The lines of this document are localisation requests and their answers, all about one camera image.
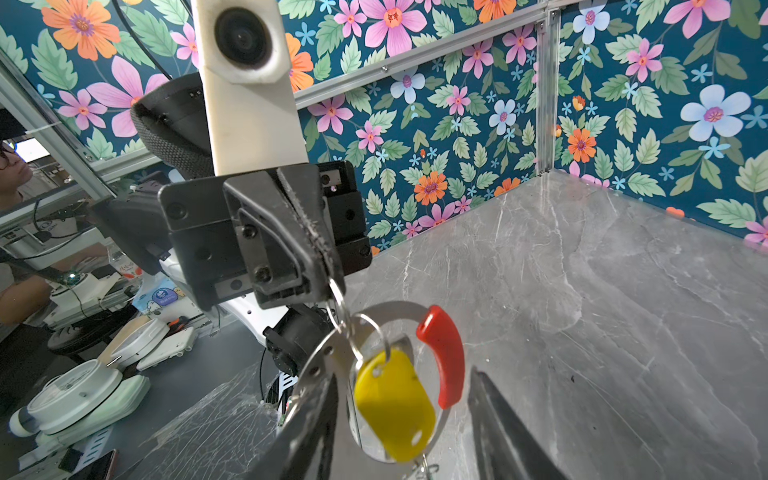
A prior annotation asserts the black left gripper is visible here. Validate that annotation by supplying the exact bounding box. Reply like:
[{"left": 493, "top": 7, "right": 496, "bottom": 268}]
[{"left": 158, "top": 161, "right": 372, "bottom": 309}]

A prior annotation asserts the silver keyring with keys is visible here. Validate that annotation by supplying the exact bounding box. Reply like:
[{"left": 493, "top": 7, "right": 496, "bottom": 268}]
[{"left": 284, "top": 284, "right": 466, "bottom": 479}]

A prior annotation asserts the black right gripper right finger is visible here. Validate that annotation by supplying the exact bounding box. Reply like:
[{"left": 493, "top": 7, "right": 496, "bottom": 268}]
[{"left": 468, "top": 368, "right": 566, "bottom": 480}]

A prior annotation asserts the seated person with glasses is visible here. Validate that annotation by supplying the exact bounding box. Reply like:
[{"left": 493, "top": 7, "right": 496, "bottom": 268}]
[{"left": 1, "top": 108, "right": 90, "bottom": 336}]

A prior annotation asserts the white round device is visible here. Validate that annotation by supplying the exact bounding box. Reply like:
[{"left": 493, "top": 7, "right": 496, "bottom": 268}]
[{"left": 9, "top": 359, "right": 151, "bottom": 438}]

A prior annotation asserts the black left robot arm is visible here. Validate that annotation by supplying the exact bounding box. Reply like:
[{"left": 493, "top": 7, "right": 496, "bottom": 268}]
[{"left": 91, "top": 74, "right": 372, "bottom": 374}]

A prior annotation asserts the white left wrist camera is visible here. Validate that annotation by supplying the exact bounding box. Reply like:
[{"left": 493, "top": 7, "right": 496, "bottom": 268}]
[{"left": 191, "top": 0, "right": 308, "bottom": 175}]

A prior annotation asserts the black smartphone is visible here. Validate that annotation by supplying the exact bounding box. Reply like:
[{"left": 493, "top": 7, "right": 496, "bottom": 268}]
[{"left": 69, "top": 450, "right": 117, "bottom": 480}]

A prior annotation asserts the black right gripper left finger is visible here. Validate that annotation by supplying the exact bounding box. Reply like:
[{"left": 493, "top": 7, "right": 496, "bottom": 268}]
[{"left": 242, "top": 375, "right": 339, "bottom": 480}]

